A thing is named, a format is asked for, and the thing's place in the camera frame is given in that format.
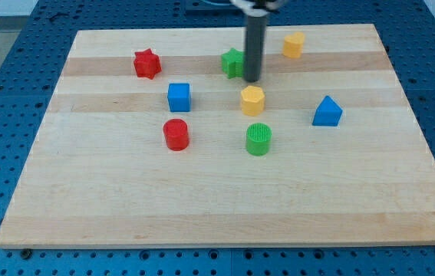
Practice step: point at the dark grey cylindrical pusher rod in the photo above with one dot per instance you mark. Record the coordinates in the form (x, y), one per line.
(254, 42)

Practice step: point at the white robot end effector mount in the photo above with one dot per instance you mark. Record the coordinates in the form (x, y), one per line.
(258, 8)

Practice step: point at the yellow heart block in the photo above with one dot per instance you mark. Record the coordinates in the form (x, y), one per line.
(293, 45)

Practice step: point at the yellow hexagon block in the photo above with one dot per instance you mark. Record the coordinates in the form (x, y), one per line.
(252, 100)

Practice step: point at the green star block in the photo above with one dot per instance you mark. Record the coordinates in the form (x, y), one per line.
(232, 63)

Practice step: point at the blue cube block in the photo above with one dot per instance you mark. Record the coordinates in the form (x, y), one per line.
(179, 97)

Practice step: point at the green cylinder block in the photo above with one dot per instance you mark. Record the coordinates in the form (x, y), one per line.
(258, 139)

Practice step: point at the blue triangular block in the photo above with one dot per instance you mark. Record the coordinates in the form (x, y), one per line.
(327, 114)

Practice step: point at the red star block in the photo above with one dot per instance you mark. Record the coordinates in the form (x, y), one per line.
(147, 64)

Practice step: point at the red cylinder block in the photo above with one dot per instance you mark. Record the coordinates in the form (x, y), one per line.
(176, 134)

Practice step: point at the wooden board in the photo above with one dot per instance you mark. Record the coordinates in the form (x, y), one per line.
(99, 173)

